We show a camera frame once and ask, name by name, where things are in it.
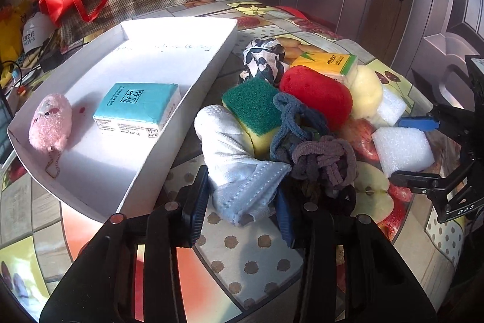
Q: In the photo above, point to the large white foam block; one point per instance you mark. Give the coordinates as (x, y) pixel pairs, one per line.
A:
(400, 149)

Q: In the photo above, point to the yellow bag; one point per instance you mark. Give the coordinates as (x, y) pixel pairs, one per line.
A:
(11, 28)

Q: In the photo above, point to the white helmet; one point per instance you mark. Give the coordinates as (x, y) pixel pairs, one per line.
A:
(36, 29)

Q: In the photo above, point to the blue face mask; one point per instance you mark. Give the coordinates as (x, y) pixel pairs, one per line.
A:
(249, 194)

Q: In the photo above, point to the green and yellow sponge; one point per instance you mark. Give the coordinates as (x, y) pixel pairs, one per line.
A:
(251, 99)

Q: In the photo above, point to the white cardboard box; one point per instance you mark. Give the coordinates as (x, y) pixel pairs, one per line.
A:
(132, 54)

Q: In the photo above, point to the small white foam block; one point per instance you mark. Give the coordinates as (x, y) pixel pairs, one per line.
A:
(391, 105)

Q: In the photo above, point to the black and white patterned cloth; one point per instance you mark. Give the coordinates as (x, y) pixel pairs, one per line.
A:
(264, 62)

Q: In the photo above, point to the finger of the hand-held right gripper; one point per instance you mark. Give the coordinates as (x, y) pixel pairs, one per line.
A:
(412, 180)
(418, 122)

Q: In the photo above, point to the teal tissue pack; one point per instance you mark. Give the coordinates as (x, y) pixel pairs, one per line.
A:
(132, 99)

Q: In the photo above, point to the pink plush toy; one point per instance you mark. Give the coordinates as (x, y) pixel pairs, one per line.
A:
(49, 122)

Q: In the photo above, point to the red plush apple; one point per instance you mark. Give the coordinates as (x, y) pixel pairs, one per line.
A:
(317, 92)

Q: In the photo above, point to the yellow tissue pack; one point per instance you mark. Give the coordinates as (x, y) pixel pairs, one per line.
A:
(329, 63)

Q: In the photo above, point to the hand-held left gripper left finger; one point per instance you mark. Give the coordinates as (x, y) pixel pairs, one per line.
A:
(196, 205)

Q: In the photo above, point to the pale yellow sponge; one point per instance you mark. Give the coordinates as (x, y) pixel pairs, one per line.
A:
(365, 92)

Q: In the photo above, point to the white glove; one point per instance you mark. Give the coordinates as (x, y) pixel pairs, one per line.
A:
(223, 141)

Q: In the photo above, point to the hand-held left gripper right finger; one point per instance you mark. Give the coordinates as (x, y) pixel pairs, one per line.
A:
(285, 221)

